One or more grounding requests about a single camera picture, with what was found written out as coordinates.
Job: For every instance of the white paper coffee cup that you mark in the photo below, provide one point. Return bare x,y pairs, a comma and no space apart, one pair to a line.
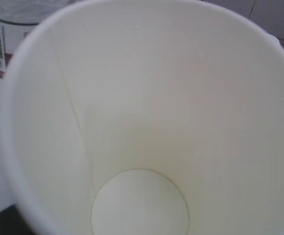
146,117

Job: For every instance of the clear Nongfu Spring water bottle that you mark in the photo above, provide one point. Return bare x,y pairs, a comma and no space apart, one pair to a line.
17,19

